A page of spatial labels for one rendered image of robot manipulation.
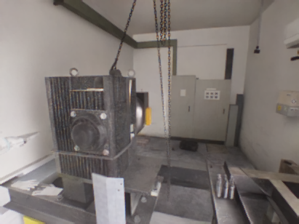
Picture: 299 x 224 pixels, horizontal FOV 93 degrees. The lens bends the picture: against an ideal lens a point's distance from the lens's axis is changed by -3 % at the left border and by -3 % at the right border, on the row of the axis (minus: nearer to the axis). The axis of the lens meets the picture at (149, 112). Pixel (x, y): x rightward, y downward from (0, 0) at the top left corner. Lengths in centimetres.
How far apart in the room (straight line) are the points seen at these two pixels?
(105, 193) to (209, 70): 368
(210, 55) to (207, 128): 181
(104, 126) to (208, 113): 326
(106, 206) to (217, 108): 340
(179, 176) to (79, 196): 108
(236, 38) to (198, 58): 96
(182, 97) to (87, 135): 319
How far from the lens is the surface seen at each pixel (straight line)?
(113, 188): 93
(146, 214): 123
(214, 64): 414
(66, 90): 108
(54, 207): 169
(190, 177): 189
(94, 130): 94
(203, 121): 397
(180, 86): 385
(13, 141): 106
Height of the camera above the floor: 156
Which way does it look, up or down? 11 degrees down
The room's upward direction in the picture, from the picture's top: straight up
